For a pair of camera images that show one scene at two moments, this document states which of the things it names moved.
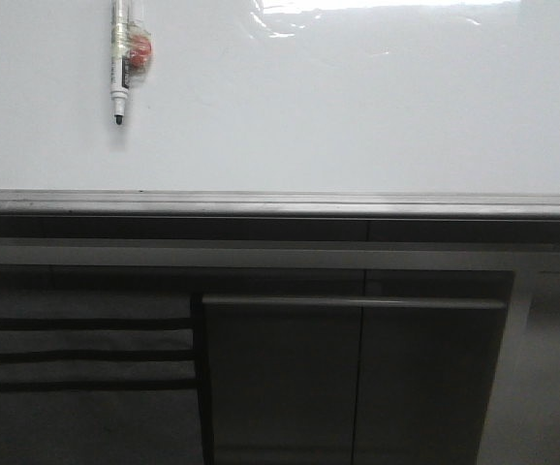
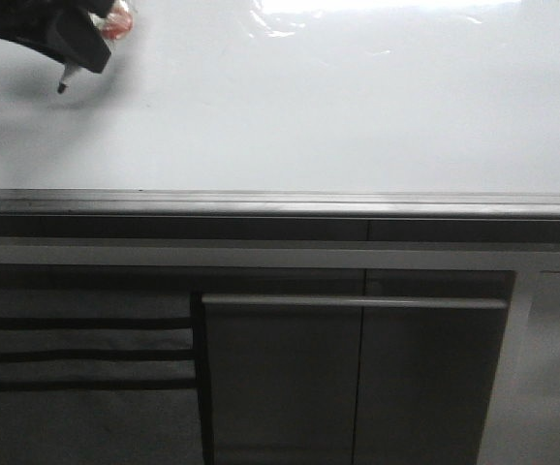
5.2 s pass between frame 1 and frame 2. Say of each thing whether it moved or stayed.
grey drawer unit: stayed
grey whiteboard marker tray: stayed
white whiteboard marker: moved
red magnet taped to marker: moved
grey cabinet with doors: stayed
